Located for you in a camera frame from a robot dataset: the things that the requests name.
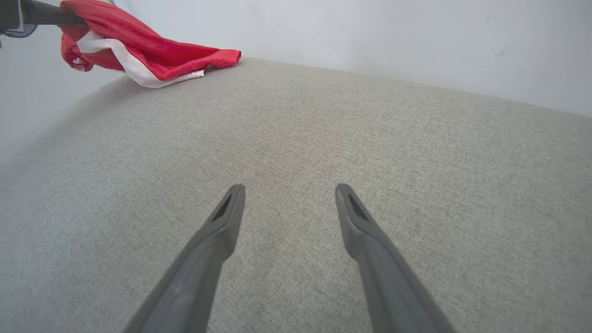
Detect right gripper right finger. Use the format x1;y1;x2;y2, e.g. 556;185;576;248
335;183;456;333

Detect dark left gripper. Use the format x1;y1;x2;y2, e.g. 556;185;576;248
0;0;87;38

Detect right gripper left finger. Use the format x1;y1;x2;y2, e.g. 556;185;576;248
123;184;246;333

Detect red Bulls 23 shorts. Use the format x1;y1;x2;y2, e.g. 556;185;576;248
60;0;242;89

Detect grey fabric sofa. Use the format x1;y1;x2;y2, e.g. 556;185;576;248
0;56;592;333

